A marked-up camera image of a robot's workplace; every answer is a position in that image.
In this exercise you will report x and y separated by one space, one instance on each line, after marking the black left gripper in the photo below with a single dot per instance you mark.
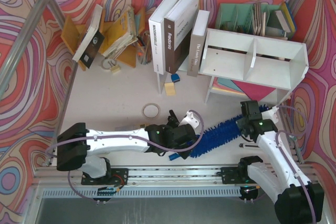
188 134

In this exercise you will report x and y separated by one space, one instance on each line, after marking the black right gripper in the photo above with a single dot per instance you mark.
241 125

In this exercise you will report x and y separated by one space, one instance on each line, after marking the blue microfiber duster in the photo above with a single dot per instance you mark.
217 136

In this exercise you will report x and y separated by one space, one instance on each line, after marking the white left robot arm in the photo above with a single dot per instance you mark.
80 148

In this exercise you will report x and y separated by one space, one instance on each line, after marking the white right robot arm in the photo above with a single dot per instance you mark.
296 198

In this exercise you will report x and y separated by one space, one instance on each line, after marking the white wooden bookshelf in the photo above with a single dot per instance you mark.
275 63

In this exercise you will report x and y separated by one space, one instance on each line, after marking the small wooden block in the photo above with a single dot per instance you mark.
170 89

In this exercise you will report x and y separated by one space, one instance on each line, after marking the blue black small eraser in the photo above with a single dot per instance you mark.
175 78

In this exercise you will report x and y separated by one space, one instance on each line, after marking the teal paper sheets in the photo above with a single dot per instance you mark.
226 85

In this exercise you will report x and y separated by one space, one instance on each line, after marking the clear pencil cup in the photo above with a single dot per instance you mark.
144 51

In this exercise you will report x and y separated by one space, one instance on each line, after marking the taupe Lonely Ones book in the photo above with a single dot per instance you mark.
197 42

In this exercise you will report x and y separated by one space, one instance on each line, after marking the brown Fredonia book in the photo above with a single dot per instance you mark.
178 25

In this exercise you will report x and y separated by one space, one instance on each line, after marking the white Mademoiselle book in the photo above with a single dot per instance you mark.
156 26

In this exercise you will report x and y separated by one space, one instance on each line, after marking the yellow worn books stack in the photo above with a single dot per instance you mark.
119 35

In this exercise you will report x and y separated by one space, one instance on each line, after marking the white book black cover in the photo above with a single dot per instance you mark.
90 39

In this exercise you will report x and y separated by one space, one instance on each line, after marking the teal desk organizer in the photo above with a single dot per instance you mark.
254 19

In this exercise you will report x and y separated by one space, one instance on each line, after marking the blue yellow folders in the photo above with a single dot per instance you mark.
286 19

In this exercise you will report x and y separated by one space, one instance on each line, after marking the yellow wooden book rack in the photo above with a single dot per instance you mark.
71 32

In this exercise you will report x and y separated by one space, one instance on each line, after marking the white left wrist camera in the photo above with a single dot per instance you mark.
190 119

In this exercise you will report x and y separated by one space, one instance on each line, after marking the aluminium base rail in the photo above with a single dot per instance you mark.
158 181

